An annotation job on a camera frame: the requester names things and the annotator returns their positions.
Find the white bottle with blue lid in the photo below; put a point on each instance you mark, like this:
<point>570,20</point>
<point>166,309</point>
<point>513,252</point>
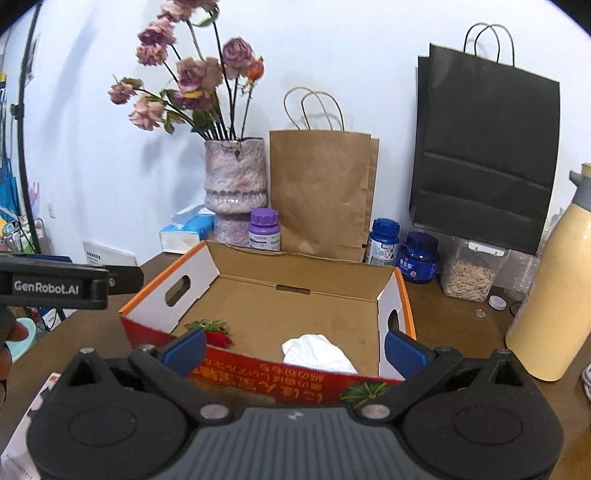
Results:
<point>382,249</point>

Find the clear container of seeds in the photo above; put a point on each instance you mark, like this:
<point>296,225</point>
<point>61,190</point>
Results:
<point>466,277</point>

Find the clear plastic bottle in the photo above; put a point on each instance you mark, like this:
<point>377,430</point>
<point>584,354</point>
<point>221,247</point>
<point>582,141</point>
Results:
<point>524,277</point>

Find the black paper bag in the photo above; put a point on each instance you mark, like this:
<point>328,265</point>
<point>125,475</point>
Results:
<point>485,138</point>

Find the black lamp stand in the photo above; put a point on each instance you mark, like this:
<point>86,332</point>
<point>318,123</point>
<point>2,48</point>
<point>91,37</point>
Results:
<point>16,110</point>

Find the person's left hand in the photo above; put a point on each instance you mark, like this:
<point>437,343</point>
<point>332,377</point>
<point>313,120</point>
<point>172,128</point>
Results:
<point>17,333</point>

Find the red toy strawberry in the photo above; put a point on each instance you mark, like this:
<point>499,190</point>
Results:
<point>217,339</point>

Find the brown paper bag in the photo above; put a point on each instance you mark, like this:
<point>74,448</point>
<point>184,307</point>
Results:
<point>323,194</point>

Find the cream thermos bottle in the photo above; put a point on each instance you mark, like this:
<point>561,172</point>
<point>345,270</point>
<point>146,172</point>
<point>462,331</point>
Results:
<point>549,300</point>

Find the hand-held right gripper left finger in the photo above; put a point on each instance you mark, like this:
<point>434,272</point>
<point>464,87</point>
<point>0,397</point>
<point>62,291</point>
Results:
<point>187,350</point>

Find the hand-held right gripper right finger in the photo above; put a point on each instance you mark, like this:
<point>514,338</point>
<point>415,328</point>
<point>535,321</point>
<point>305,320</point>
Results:
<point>406,353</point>

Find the pink mottled ceramic vase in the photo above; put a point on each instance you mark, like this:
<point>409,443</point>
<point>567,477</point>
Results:
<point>235,184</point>

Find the red and white cardboard box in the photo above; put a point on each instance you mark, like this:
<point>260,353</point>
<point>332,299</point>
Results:
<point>300,314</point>

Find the blue and white tissue box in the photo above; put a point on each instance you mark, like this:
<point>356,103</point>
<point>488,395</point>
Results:
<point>184,230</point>

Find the dried pink flowers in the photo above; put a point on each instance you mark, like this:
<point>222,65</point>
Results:
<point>198,76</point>

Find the white printed booklet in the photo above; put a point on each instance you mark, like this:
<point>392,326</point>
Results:
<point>18,434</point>

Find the white crumpled cloth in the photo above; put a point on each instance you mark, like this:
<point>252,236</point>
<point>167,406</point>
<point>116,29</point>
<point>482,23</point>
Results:
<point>318,353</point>

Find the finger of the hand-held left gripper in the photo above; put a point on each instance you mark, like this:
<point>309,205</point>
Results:
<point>125,279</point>

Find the white wall socket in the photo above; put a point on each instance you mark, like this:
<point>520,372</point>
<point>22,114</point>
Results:
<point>51,209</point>

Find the blue jar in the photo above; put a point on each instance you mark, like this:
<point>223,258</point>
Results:
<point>418,263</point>

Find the purple-lid bottle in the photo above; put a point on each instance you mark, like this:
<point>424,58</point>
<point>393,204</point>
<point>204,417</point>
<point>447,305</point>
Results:
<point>264,233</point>

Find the white ribbed bottle cap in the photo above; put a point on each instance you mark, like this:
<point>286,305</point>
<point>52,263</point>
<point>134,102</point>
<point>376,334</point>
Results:
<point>497,302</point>

